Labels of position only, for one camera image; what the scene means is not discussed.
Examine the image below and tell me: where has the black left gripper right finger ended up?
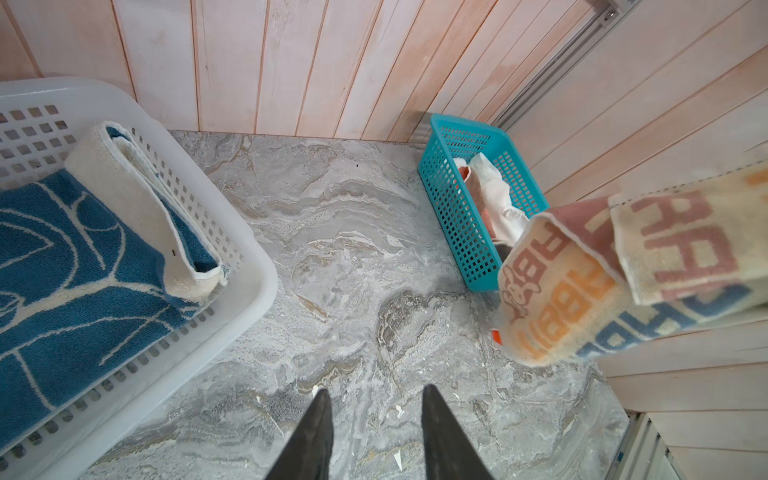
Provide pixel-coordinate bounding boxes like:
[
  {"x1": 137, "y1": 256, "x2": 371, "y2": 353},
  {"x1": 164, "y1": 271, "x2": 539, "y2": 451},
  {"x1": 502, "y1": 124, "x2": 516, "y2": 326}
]
[{"x1": 421, "y1": 384, "x2": 492, "y2": 480}]

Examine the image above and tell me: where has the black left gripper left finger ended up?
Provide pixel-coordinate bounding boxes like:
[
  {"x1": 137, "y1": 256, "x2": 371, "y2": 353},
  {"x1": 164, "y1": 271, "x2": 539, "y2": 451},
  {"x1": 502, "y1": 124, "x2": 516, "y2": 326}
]
[{"x1": 265, "y1": 389, "x2": 334, "y2": 480}]

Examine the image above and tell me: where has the multicolour lettered towel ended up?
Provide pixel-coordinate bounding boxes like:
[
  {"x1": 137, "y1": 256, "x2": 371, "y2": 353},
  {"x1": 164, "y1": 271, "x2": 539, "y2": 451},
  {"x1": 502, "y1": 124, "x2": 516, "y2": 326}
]
[{"x1": 494, "y1": 160, "x2": 767, "y2": 367}]

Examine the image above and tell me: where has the blue and cream towel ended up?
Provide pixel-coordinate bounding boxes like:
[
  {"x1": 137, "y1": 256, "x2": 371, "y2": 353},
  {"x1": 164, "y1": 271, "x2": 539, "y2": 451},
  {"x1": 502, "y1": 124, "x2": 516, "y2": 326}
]
[{"x1": 1, "y1": 122, "x2": 229, "y2": 449}]

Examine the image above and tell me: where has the white towel in basket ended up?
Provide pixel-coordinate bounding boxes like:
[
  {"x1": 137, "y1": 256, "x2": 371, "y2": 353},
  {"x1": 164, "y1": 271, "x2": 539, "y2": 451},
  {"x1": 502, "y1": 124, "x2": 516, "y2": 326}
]
[{"x1": 454, "y1": 153, "x2": 529, "y2": 248}]

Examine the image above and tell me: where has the red and white towel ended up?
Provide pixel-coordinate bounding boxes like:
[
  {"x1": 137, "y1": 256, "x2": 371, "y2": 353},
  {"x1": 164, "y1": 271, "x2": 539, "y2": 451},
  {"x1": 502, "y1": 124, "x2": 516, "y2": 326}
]
[{"x1": 458, "y1": 165, "x2": 472, "y2": 183}]

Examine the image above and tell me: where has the teal plastic basket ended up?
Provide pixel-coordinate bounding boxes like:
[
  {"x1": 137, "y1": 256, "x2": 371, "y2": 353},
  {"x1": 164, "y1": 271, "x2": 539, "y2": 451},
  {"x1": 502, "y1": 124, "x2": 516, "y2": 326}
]
[{"x1": 418, "y1": 114, "x2": 549, "y2": 292}]

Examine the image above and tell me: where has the white plastic laundry basket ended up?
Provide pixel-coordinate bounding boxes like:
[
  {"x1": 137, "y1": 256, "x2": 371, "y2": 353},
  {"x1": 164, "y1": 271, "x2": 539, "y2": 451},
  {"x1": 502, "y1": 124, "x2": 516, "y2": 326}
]
[{"x1": 1, "y1": 77, "x2": 277, "y2": 479}]

